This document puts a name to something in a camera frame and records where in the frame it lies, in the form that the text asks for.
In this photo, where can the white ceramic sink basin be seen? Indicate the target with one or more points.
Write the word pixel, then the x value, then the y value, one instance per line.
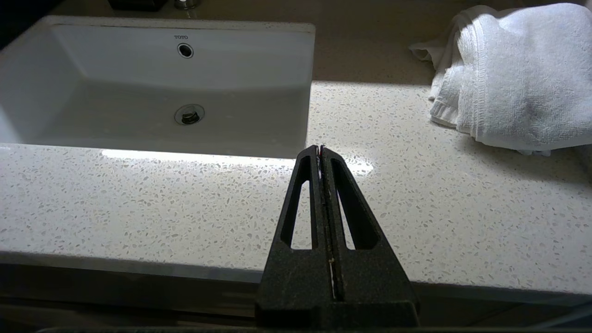
pixel 138 92

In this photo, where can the chrome faucet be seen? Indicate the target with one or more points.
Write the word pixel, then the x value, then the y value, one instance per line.
pixel 187 3

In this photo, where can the small black soap dish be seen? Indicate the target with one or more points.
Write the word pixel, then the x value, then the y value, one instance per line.
pixel 138 4

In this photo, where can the white folded towel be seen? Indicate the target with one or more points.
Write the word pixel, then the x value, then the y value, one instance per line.
pixel 518 78

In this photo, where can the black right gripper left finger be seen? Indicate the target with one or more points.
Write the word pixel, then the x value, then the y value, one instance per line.
pixel 296 277

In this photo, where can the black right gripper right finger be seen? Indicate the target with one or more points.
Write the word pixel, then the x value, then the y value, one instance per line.
pixel 370 277

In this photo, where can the chrome sink drain plug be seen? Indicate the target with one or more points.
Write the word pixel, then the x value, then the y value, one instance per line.
pixel 189 114

